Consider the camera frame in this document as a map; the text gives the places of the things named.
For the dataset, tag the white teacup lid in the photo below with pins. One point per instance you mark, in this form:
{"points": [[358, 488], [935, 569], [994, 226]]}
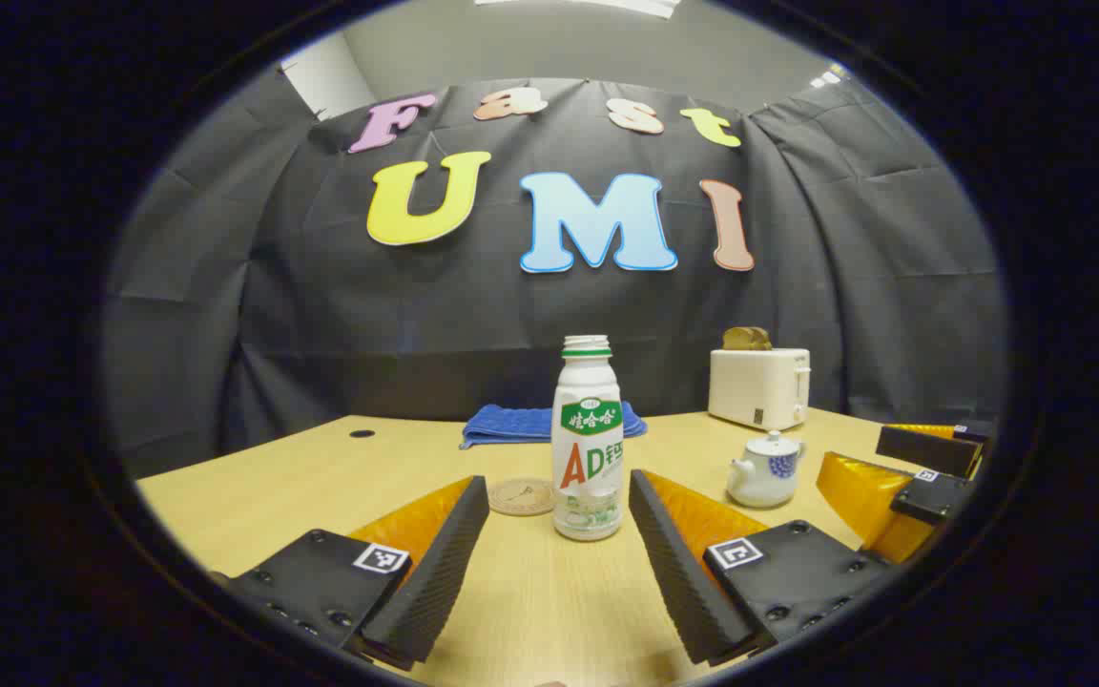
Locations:
{"points": [[773, 445]]}

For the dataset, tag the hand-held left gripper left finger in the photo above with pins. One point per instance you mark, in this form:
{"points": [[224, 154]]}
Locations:
{"points": [[435, 572]]}

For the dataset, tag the round beige coaster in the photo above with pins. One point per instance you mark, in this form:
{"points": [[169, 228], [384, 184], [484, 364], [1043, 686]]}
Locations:
{"points": [[519, 497]]}

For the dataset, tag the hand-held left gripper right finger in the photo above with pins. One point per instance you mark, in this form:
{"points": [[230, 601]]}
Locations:
{"points": [[678, 572]]}

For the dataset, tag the cream toaster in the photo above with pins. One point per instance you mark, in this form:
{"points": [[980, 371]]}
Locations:
{"points": [[755, 386]]}

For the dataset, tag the brown bread slice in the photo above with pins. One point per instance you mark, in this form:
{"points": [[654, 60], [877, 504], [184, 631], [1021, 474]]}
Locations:
{"points": [[746, 339]]}

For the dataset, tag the folded blue towel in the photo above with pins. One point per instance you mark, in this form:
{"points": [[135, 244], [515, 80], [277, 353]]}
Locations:
{"points": [[521, 423]]}

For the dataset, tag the black backdrop cloth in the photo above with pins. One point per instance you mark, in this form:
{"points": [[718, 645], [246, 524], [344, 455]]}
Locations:
{"points": [[473, 315]]}

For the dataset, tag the white water bottle green label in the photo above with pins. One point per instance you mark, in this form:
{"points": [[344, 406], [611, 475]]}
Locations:
{"points": [[588, 448]]}

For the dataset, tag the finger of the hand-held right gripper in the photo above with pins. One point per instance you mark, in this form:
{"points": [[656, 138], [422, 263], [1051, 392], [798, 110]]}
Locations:
{"points": [[860, 496], [926, 450]]}

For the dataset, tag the white blue-patterned teacup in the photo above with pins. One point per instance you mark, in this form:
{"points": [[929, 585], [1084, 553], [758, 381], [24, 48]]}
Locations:
{"points": [[761, 482]]}

